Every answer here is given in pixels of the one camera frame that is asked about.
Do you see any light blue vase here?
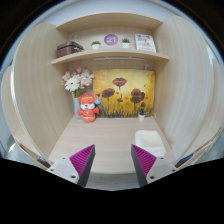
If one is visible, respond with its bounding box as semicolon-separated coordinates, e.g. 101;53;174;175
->
72;96;83;120

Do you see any white light bar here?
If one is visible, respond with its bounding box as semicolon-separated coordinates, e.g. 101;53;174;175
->
93;56;146;62

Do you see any pink and white flower bouquet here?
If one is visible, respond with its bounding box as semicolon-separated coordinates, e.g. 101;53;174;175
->
61;65;95;99

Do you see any wooden chair with blue seat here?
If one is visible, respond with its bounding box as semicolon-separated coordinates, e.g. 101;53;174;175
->
174;133;223;169
16;141;52;169

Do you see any white towel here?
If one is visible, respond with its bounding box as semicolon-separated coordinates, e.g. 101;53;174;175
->
134;129;168;158

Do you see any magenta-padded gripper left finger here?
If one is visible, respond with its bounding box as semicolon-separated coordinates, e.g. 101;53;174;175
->
46;144;96;188

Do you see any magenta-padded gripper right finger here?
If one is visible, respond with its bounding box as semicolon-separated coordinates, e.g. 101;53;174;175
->
130;144;179;188

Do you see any yellow poppy flower painting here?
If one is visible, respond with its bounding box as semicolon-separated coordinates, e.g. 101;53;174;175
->
92;68;156;119

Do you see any small potted plant white pot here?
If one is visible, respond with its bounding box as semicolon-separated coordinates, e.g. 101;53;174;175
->
137;106;147;122

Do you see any red plush toy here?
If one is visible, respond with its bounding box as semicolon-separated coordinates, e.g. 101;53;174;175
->
76;92;102;124

